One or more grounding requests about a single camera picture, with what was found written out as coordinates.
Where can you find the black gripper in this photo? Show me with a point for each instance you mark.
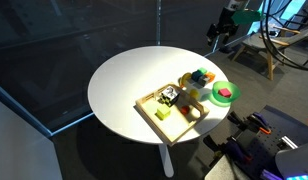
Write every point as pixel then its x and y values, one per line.
pixel 227 20

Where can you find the yellow banana plush toy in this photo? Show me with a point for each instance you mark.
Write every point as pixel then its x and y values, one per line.
pixel 185 80

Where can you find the orange block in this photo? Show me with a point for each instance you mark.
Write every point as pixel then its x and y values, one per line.
pixel 210 76

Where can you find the blue block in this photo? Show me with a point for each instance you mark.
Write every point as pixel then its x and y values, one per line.
pixel 196 75

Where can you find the grey block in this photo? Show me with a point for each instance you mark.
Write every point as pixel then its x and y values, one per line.
pixel 203 81

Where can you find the small red toy fruit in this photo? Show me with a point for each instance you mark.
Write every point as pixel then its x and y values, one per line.
pixel 184 110

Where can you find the lime green block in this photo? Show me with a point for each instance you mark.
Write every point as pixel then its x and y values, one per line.
pixel 163 112

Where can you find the wooden chair grey cushion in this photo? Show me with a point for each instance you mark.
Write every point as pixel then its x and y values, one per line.
pixel 260 40

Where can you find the magenta cube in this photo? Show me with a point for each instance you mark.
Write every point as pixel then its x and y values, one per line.
pixel 224 92

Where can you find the yellow ball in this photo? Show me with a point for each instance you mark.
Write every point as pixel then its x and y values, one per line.
pixel 194 93

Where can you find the translucent green bowl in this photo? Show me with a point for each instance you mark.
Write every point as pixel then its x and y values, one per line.
pixel 215 100

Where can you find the black white patterned cube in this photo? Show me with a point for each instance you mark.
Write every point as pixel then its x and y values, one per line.
pixel 170 96

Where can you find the black clamp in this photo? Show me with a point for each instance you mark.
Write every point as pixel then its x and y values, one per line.
pixel 237 120

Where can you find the purple clamp orange tip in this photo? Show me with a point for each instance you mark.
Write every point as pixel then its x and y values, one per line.
pixel 260 121

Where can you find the wooden tray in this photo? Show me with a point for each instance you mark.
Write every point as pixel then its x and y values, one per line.
pixel 175 128

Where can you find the black perforated mounting board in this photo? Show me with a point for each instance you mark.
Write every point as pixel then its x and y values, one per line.
pixel 287 126

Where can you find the white table base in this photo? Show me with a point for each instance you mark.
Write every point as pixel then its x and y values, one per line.
pixel 166 160

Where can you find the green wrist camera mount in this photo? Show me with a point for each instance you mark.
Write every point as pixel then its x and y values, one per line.
pixel 245 16

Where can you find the metal window frame post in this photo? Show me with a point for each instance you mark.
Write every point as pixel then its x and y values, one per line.
pixel 158 23

